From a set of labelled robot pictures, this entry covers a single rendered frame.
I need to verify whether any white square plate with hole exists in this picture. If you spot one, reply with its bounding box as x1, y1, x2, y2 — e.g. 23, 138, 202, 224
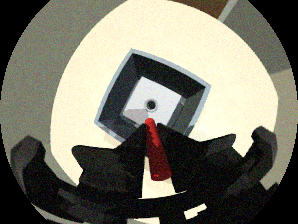
122, 76, 181, 125

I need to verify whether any red peg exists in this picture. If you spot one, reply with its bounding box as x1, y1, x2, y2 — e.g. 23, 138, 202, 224
145, 117, 172, 181

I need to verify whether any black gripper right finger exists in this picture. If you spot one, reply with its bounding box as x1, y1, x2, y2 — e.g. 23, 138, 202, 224
157, 123, 237, 193

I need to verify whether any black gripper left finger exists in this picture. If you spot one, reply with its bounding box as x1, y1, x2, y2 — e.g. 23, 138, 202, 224
71, 124, 146, 198

